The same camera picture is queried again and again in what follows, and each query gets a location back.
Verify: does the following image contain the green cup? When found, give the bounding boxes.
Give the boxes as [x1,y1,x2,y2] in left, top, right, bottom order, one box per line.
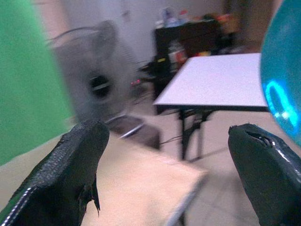
[0,0,75,166]

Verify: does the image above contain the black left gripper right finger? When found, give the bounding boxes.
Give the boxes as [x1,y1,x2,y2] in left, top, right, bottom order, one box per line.
[228,123,301,226]

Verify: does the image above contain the white folding table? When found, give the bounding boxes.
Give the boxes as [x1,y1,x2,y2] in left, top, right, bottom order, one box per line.
[152,52,271,162]

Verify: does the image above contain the blue translucent cup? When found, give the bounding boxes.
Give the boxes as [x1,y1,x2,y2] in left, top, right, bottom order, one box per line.
[260,0,301,147]

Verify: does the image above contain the light wooden table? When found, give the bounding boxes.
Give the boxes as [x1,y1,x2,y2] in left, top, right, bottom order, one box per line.
[0,131,209,226]

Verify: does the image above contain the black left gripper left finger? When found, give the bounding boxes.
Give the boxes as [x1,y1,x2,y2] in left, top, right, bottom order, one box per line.
[0,120,110,226]

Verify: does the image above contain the black shelf cabinet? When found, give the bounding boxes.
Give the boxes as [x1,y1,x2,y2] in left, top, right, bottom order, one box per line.
[141,19,238,99]

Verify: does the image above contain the clear plastic bottle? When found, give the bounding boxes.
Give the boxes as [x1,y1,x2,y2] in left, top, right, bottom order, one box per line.
[161,7,177,27]

